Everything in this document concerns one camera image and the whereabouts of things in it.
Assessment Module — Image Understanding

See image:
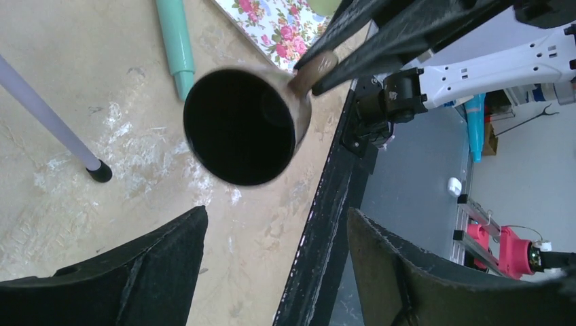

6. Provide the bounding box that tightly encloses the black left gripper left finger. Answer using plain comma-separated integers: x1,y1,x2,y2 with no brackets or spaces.
1,206,208,325

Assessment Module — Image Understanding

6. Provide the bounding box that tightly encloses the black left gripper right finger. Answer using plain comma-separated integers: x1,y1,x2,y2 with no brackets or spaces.
347,209,575,325

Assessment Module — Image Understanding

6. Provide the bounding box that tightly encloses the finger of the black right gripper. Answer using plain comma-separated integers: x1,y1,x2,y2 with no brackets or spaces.
294,1,406,70
312,0,514,96

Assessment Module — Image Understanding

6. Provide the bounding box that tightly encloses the brown mug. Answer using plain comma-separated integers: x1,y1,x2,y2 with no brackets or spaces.
183,51,338,187

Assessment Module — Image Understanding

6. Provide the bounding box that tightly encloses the light green mug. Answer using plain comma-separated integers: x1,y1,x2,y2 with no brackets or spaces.
307,0,341,17

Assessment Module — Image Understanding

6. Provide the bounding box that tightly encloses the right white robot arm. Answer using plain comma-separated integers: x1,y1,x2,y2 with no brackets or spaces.
290,1,575,156

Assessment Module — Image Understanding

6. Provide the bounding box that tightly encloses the floral tray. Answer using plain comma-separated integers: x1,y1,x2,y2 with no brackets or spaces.
215,0,332,72

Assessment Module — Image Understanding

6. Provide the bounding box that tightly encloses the lilac music stand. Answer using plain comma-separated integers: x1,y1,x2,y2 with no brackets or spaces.
1,58,113,183

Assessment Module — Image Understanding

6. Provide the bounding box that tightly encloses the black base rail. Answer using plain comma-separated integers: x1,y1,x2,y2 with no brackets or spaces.
272,77,381,325

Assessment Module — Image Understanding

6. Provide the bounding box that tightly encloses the red teleoperation handle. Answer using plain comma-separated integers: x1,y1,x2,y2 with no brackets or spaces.
465,222,576,280

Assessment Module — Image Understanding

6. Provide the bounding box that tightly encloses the mint green recorder case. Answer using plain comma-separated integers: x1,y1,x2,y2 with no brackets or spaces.
156,0,196,101

